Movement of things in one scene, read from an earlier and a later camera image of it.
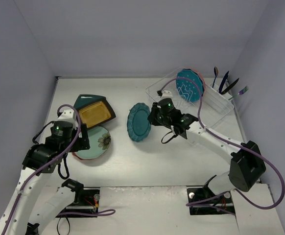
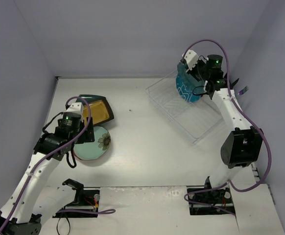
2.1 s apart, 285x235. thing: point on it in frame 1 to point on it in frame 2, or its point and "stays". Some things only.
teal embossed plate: x=138 y=127 to x=181 y=71
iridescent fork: x=241 y=92 stays
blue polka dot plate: x=187 y=89 stays
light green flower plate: x=100 y=139 stays
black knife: x=228 y=88 stays
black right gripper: x=154 y=116 to x=193 y=72
